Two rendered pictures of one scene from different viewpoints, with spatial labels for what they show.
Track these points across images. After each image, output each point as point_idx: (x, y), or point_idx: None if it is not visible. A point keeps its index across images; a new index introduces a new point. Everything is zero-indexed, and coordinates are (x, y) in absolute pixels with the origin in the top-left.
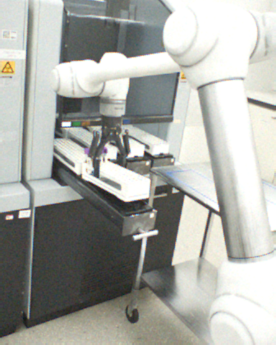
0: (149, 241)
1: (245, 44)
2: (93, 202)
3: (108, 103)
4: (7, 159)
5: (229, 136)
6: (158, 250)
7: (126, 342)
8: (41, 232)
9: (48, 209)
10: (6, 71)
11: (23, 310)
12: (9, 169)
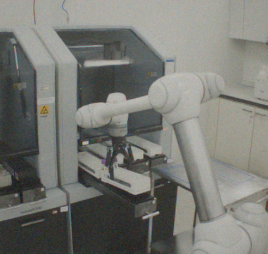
0: (154, 220)
1: (196, 97)
2: (112, 197)
3: (115, 127)
4: (48, 172)
5: (192, 152)
6: (162, 226)
7: None
8: (76, 220)
9: (79, 205)
10: (43, 112)
11: None
12: (49, 179)
